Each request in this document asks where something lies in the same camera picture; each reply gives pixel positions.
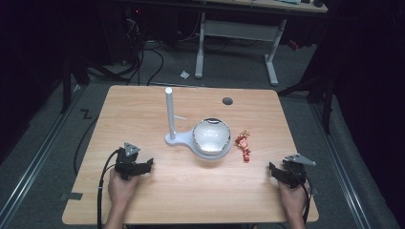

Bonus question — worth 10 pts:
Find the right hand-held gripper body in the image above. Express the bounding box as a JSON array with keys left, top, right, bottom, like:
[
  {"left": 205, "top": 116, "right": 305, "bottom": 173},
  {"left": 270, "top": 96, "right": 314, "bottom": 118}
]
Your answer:
[{"left": 281, "top": 154, "right": 317, "bottom": 189}]

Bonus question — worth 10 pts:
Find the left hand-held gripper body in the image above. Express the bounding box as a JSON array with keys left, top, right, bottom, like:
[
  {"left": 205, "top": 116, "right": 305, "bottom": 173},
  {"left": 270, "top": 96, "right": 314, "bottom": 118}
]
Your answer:
[{"left": 114, "top": 141, "right": 141, "bottom": 181}]

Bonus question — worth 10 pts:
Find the person's right hand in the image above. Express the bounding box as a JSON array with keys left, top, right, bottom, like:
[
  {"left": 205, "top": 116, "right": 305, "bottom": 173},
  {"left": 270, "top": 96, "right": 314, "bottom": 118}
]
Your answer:
[{"left": 278, "top": 180, "right": 309, "bottom": 221}]

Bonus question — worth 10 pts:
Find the person's left hand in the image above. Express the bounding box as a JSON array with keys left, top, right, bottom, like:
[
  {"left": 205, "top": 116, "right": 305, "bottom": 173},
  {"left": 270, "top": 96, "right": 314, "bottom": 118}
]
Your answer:
[{"left": 107, "top": 168, "right": 141, "bottom": 209}]

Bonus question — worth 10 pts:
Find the red toy figurine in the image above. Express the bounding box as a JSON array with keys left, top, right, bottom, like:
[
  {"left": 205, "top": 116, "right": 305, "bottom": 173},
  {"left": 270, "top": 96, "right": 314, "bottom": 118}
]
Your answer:
[{"left": 234, "top": 129, "right": 252, "bottom": 163}]

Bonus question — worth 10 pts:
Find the white stand with pole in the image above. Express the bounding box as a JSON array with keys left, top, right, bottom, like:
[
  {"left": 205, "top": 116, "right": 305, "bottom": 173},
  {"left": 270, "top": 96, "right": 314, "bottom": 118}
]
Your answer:
[{"left": 163, "top": 87, "right": 233, "bottom": 160}]

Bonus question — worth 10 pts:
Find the grey tape strip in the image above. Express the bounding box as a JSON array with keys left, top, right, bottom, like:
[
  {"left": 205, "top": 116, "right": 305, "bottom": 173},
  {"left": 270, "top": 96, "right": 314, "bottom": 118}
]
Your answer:
[{"left": 59, "top": 192, "right": 84, "bottom": 202}]

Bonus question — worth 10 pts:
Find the shiny silver bowl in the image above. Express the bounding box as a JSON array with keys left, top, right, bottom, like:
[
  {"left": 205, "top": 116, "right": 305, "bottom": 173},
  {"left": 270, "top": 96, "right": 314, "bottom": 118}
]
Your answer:
[{"left": 192, "top": 117, "right": 232, "bottom": 154}]

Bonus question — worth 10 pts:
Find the black metal stand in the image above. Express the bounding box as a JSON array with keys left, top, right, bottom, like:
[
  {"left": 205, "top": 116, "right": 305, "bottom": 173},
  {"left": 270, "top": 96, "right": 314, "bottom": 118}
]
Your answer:
[
  {"left": 59, "top": 53, "right": 92, "bottom": 115},
  {"left": 277, "top": 56, "right": 336, "bottom": 135}
]

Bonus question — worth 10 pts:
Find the white-legged wooden desk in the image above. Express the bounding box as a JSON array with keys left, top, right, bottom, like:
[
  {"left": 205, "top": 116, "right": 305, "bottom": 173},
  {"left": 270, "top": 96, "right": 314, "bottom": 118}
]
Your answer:
[{"left": 192, "top": 0, "right": 330, "bottom": 87}]

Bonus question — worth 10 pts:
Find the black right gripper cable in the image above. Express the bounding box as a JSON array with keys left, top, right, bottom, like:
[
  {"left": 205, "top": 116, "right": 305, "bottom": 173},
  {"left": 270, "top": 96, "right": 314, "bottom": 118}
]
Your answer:
[{"left": 291, "top": 171, "right": 314, "bottom": 225}]

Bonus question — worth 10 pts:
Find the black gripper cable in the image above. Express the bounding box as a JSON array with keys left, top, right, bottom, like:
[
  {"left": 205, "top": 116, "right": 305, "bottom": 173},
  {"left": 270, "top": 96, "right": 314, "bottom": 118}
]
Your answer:
[
  {"left": 96, "top": 148, "right": 121, "bottom": 229},
  {"left": 291, "top": 171, "right": 314, "bottom": 225}
]

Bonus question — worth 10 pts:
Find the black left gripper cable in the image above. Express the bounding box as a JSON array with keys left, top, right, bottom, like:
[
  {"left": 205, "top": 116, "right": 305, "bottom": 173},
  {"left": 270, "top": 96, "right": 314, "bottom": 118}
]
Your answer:
[{"left": 96, "top": 148, "right": 121, "bottom": 229}]

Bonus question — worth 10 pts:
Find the metal floor rail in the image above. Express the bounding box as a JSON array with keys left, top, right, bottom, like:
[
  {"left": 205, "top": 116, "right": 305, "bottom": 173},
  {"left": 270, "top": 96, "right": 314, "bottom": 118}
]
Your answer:
[
  {"left": 309, "top": 101, "right": 373, "bottom": 229},
  {"left": 0, "top": 85, "right": 84, "bottom": 226}
]

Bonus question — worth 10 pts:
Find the black floor cable bundle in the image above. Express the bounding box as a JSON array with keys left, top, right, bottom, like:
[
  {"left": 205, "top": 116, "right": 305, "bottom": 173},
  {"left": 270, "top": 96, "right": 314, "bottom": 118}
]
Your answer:
[{"left": 89, "top": 12, "right": 165, "bottom": 87}]

